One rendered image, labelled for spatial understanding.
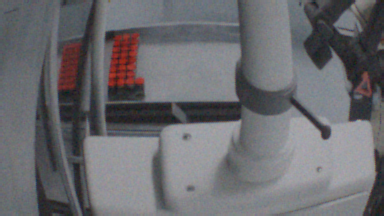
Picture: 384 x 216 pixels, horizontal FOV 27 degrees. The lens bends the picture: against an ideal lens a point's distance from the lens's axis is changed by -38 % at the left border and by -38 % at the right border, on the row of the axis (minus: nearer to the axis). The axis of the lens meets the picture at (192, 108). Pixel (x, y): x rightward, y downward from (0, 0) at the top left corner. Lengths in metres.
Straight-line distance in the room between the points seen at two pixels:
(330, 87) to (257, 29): 2.63
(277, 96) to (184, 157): 0.19
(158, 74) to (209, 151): 1.13
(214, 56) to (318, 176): 1.24
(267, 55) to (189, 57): 1.34
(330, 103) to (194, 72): 1.30
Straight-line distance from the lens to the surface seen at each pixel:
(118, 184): 1.50
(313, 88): 3.89
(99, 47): 1.77
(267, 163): 1.44
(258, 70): 1.34
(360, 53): 2.17
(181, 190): 1.45
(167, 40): 2.70
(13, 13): 0.97
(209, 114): 2.51
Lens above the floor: 2.68
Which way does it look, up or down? 45 degrees down
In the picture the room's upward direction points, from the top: straight up
